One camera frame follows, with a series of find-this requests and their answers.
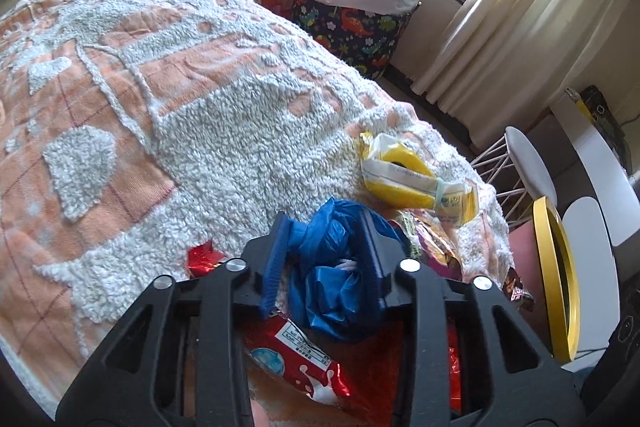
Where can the blue plastic bag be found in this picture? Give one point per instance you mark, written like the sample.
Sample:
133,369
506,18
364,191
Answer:
325,287

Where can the purple snack wrapper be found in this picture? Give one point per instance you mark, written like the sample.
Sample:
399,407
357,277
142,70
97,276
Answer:
430,247

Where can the yellow rimmed trash bin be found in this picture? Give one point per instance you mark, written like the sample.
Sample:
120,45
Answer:
562,257

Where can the cream curtain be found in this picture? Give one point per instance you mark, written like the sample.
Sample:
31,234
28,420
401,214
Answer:
540,7

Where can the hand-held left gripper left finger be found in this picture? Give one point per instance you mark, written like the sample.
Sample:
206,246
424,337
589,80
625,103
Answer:
277,267

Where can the red foil wrapper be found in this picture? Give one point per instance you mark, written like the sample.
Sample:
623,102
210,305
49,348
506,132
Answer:
202,259

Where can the yellow and white packet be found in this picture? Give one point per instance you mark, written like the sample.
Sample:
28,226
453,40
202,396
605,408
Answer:
400,172

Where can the white vanity desk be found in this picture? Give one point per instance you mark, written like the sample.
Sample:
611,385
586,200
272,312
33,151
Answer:
600,177

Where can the white round stool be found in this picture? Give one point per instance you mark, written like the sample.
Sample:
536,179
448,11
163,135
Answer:
530,162

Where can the red snack packet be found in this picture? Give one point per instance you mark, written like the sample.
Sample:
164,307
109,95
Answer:
295,357

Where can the orange and white tufted blanket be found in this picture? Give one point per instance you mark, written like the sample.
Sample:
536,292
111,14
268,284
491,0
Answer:
225,132

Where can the yellow box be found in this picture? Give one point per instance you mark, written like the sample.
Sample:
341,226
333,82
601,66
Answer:
582,107

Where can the dinosaur print laundry basket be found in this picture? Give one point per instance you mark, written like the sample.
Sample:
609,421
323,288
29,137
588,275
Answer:
350,37

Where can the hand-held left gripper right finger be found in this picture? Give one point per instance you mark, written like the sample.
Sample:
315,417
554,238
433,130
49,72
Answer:
372,252

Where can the brown chocolate bar wrapper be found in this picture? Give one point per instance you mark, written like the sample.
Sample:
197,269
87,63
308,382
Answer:
517,292

